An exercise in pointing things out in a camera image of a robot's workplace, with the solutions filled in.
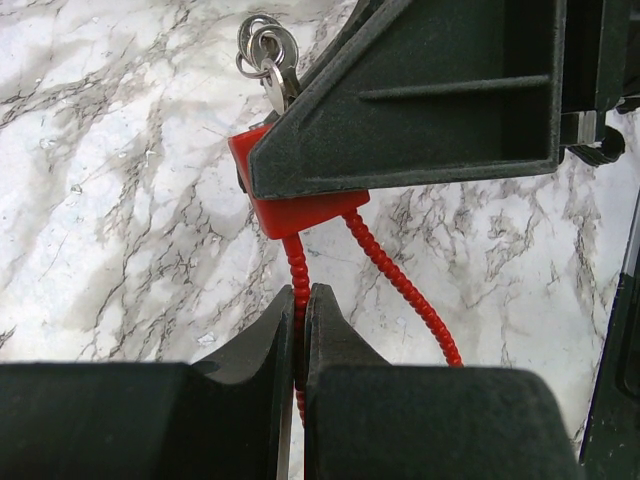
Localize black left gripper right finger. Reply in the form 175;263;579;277
304;284;582;479

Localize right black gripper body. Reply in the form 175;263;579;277
560;1;639;165

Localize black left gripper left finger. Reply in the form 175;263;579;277
1;287;294;479

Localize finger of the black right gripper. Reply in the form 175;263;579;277
249;1;566;199
294;1;413;105

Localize silver keys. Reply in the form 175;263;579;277
236;14;301;115

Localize red padlock with cable shackle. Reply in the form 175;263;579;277
228;125;463;418

